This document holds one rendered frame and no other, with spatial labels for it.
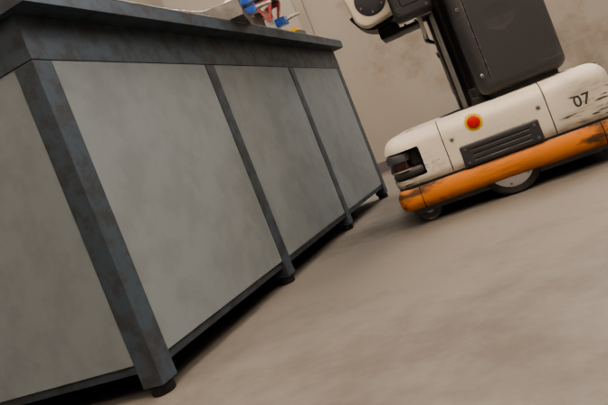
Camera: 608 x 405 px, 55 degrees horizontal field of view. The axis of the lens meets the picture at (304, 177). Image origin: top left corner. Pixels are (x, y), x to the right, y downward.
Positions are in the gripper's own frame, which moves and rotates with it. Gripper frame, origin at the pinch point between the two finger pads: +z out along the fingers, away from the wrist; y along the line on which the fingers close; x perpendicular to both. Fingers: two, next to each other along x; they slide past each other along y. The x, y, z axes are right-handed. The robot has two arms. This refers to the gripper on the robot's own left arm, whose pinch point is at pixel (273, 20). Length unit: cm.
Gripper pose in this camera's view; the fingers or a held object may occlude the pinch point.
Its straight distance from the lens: 228.7
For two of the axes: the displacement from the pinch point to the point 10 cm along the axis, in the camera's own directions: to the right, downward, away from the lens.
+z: 3.6, 9.3, 0.4
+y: -3.1, 1.6, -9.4
